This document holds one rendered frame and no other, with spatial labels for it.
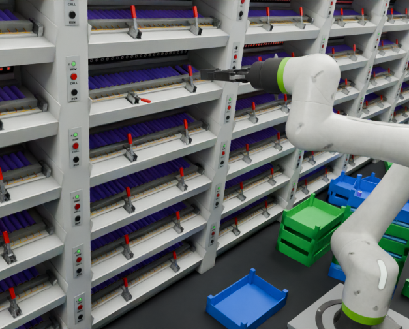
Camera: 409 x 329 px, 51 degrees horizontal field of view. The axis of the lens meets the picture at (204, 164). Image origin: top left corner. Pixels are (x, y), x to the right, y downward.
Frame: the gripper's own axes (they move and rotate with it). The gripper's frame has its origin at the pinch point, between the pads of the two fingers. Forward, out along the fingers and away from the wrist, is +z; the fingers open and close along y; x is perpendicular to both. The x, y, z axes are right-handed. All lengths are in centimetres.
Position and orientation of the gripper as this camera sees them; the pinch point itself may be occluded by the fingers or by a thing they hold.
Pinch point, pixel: (211, 74)
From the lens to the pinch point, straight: 131.9
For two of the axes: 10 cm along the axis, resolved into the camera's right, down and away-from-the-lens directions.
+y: 6.6, -2.5, 7.0
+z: -7.4, -1.5, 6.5
